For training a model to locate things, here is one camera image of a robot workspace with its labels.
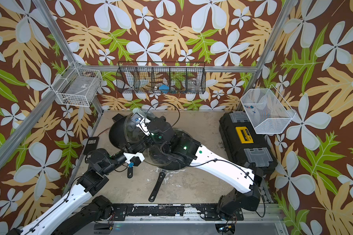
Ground blue object in basket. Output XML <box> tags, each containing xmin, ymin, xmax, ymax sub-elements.
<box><xmin>159</xmin><ymin>84</ymin><xmax>170</xmax><ymax>94</ymax></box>

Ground light green fluffy cloth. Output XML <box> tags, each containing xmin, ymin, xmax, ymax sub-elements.
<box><xmin>132</xmin><ymin>108</ymin><xmax>146</xmax><ymax>117</ymax></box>

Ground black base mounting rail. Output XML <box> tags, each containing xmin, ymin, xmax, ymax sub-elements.
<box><xmin>105</xmin><ymin>203</ymin><xmax>244</xmax><ymax>221</ymax></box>

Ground black power adapter brick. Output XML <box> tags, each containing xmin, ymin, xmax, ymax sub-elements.
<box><xmin>83</xmin><ymin>137</ymin><xmax>99</xmax><ymax>155</ymax></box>

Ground black yellow tool case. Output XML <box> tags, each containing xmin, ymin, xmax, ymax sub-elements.
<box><xmin>219</xmin><ymin>111</ymin><xmax>277</xmax><ymax>175</ymax></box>

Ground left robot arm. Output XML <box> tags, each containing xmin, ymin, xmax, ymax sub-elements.
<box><xmin>8</xmin><ymin>144</ymin><xmax>146</xmax><ymax>235</ymax></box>

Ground black wire basket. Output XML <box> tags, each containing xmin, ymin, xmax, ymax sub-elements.
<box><xmin>114</xmin><ymin>62</ymin><xmax>207</xmax><ymax>94</ymax></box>

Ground white wire basket left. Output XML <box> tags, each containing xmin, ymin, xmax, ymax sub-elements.
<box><xmin>53</xmin><ymin>62</ymin><xmax>103</xmax><ymax>107</ymax></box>

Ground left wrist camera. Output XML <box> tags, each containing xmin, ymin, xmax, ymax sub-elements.
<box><xmin>124</xmin><ymin>152</ymin><xmax>145</xmax><ymax>168</ymax></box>

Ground black front frying pan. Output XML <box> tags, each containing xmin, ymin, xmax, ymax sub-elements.
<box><xmin>145</xmin><ymin>144</ymin><xmax>186</xmax><ymax>203</ymax></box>

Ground black back frying pan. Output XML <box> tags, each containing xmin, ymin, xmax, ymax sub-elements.
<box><xmin>108</xmin><ymin>118</ymin><xmax>145</xmax><ymax>179</ymax></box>

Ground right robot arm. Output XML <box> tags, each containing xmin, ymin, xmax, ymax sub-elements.
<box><xmin>135</xmin><ymin>117</ymin><xmax>261</xmax><ymax>217</ymax></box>

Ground white wire basket right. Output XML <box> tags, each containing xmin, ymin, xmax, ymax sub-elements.
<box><xmin>240</xmin><ymin>85</ymin><xmax>296</xmax><ymax>135</ymax></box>

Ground small black battery box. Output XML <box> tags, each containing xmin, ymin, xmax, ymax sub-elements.
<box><xmin>112</xmin><ymin>113</ymin><xmax>124</xmax><ymax>123</ymax></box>

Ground black frying pan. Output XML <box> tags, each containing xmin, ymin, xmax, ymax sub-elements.
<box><xmin>108</xmin><ymin>118</ymin><xmax>145</xmax><ymax>179</ymax></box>
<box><xmin>145</xmin><ymin>144</ymin><xmax>186</xmax><ymax>203</ymax></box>

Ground white wire basket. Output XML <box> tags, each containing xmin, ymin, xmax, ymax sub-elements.
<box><xmin>240</xmin><ymin>85</ymin><xmax>296</xmax><ymax>135</ymax></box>
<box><xmin>53</xmin><ymin>62</ymin><xmax>103</xmax><ymax>107</ymax></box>

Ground aluminium frame post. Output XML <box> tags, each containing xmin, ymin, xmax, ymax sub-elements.
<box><xmin>34</xmin><ymin>1</ymin><xmax>103</xmax><ymax>114</ymax></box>

